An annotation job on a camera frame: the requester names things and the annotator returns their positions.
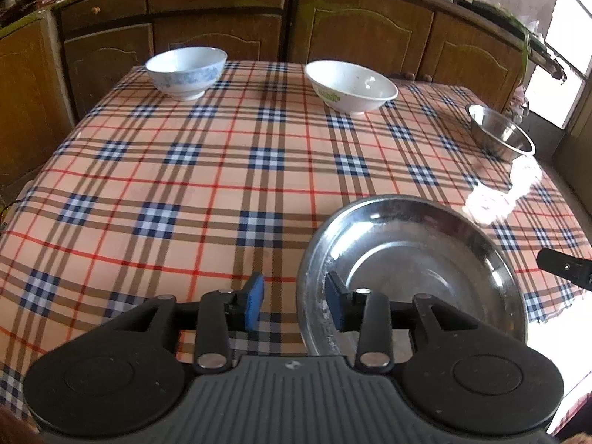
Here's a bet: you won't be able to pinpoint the wooden double-door cabinet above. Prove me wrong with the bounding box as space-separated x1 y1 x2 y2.
289 0 532 112

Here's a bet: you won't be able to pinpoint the white bowl blue pattern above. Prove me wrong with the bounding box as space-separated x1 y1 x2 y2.
145 46 228 101

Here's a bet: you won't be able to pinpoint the pink plastic bags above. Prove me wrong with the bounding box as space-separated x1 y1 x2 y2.
509 84 530 123

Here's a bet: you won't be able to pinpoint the green onion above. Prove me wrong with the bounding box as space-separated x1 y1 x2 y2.
509 14 542 79

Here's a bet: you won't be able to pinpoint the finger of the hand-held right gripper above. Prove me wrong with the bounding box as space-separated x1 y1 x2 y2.
537 248 592 293

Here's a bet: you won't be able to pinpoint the wooden cabinet with drawers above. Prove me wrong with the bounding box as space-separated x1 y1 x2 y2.
53 0 297 116

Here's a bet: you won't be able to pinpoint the black flat tray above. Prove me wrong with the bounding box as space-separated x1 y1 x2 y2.
532 37 567 81

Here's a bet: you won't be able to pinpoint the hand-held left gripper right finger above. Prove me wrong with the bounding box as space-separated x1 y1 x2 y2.
326 272 482 370

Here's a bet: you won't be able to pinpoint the plaid tablecloth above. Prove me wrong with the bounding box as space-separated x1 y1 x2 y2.
0 60 592 426

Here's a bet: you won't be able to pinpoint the small wooden drawer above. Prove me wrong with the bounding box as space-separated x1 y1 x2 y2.
60 0 149 33

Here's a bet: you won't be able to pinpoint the steel plate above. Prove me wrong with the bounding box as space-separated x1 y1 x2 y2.
296 194 529 358

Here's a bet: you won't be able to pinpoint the steel bowl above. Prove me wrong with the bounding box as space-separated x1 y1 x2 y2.
466 104 536 162

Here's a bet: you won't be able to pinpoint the glass window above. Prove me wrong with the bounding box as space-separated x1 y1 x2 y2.
527 0 592 135

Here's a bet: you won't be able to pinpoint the wooden single-door cabinet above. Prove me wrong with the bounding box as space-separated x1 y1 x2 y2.
0 7 77 195

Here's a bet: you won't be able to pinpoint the white bowl green print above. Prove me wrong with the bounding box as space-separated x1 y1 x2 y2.
304 60 399 115

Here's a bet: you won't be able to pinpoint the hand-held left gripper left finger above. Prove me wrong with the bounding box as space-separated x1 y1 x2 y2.
107 273 265 374

